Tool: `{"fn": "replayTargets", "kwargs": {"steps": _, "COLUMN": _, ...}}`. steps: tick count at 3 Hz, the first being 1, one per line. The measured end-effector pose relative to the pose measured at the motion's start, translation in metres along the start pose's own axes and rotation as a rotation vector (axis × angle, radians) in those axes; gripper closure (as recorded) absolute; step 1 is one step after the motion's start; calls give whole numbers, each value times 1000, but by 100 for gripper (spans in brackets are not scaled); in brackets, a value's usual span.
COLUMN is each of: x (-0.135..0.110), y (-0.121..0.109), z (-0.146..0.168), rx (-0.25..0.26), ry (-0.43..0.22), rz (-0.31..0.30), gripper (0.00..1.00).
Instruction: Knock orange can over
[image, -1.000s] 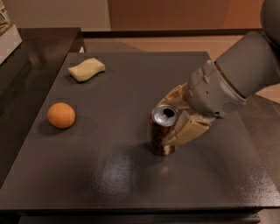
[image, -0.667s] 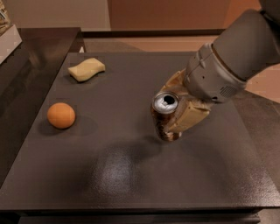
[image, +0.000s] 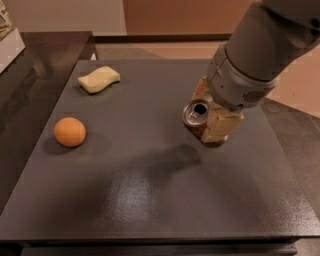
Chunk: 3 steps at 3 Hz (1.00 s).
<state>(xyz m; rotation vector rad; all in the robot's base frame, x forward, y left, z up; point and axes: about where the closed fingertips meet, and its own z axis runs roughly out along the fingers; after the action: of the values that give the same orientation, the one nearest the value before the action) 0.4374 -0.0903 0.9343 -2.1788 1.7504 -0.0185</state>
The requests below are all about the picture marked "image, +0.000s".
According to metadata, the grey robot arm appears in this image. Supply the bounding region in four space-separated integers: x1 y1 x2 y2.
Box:
192 0 320 147

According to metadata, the yellow sponge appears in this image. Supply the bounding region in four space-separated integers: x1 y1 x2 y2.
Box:
77 66 121 94

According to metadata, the white box on counter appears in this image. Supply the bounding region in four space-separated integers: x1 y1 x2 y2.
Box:
0 29 25 74

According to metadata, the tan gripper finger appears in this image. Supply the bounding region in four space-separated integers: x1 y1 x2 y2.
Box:
192 77 213 102
201 107 244 144

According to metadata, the orange fruit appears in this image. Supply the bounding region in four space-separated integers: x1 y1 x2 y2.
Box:
54 117 86 148

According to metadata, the orange soda can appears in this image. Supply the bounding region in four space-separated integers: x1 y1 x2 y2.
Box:
182 99 227 148

